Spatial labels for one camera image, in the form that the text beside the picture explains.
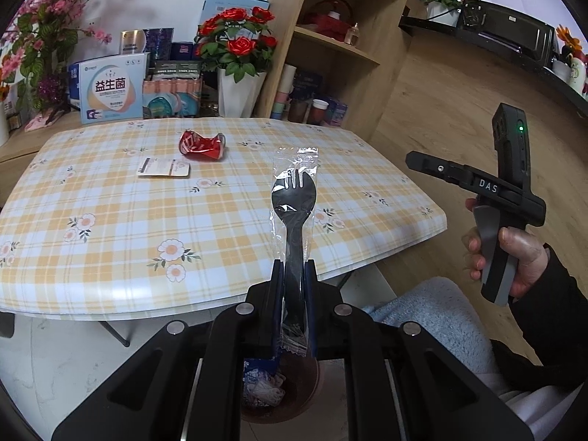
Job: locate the dark blue patterned box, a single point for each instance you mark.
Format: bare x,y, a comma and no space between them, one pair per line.
161,43

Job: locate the low wooden sideboard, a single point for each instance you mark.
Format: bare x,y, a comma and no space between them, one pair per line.
18,147

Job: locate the row of small amber bottles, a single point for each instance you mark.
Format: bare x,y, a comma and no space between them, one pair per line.
14,121

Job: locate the wooden shelf unit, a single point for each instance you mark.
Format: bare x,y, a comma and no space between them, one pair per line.
280,32

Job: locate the black spork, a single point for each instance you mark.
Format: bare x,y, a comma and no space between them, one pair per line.
291,220

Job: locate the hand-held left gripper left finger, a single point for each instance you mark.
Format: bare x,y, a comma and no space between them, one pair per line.
278,312

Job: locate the small navy box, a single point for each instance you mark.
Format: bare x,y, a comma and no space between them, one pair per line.
183,50

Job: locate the white round pot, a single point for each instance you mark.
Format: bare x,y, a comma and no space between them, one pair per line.
443,14

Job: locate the pink cloth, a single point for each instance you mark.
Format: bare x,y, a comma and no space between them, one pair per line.
41,123

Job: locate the checked floral tablecloth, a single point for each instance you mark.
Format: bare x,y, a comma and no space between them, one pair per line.
115,202

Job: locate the dark labelled box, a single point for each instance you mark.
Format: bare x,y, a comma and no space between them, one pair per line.
177,70

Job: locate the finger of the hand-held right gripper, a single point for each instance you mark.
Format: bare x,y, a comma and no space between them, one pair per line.
436,167

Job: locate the white faceted pot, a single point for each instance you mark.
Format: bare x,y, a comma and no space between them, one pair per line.
239,96

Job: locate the purple artificial flowers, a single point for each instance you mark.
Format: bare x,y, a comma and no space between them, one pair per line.
50,92

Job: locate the person's right forearm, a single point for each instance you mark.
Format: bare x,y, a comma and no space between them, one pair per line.
560,321

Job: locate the pack of orange tubes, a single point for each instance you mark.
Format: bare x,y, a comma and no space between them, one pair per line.
170,101

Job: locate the white printed packet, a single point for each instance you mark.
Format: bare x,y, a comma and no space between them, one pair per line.
161,166

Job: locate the clear plastic wrapper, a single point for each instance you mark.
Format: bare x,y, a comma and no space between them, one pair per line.
264,393

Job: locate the large light blue box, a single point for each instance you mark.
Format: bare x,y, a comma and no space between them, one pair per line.
216,9

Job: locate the brown plastic bin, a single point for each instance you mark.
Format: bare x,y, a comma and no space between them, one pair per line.
303,390

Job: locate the glass perfume bottle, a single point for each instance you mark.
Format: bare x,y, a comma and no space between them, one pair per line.
353,36

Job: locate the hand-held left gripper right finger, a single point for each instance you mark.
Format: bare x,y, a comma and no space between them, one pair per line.
311,312

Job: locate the red basket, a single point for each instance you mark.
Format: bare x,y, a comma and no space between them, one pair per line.
330,25

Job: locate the crushed red can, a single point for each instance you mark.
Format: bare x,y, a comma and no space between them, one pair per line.
197,144

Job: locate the white blue supplement box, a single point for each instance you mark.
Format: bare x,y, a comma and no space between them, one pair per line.
110,92

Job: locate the person's right hand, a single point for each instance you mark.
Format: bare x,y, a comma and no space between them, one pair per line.
533,262

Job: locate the red rose plant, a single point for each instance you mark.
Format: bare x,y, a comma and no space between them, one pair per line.
239,46

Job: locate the small blue box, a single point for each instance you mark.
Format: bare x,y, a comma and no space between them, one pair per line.
337,112

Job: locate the dark blue printed box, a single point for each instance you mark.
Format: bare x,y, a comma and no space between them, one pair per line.
308,83

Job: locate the stack of pastel cups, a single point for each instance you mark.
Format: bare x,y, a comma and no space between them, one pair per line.
282,101

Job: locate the pink blossom arrangement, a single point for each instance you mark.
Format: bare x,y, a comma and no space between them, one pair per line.
50,4

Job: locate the red paper cup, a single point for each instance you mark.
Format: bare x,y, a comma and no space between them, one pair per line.
317,114

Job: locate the black countertop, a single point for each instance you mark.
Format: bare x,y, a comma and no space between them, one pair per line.
415,25

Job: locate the brown glass cup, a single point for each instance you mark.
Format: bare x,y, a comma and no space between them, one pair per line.
297,111

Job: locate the silver box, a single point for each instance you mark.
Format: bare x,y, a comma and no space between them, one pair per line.
133,41

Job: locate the light blue fleece garment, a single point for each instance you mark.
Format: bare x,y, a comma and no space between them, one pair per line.
436,321

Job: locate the black countertop appliance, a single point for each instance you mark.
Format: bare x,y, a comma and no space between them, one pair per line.
510,32

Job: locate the orange flower potted plant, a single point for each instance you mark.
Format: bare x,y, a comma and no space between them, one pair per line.
574,73

